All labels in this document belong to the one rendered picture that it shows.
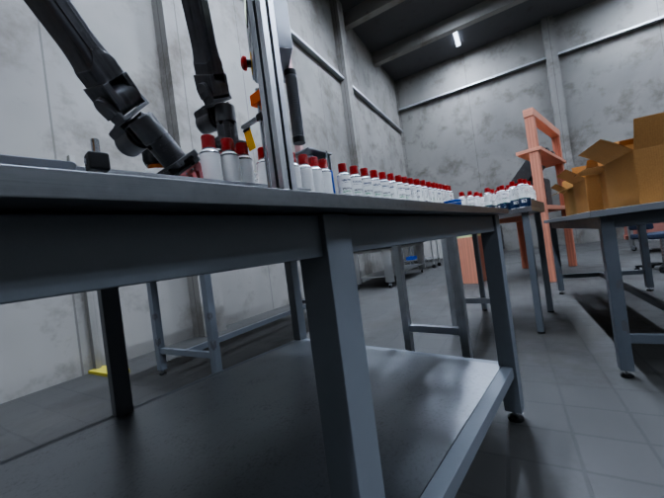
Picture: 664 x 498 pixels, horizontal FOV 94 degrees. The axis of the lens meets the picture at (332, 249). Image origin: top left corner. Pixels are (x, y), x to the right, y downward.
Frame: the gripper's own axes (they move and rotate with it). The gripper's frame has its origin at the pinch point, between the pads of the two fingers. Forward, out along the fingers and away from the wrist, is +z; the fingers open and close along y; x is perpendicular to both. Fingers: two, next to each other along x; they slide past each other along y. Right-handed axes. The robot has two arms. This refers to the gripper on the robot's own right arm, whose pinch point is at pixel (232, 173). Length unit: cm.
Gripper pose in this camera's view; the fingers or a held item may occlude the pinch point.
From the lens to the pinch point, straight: 97.6
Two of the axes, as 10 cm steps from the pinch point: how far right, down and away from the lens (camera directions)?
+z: 1.3, 9.9, 0.0
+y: -6.3, 0.9, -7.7
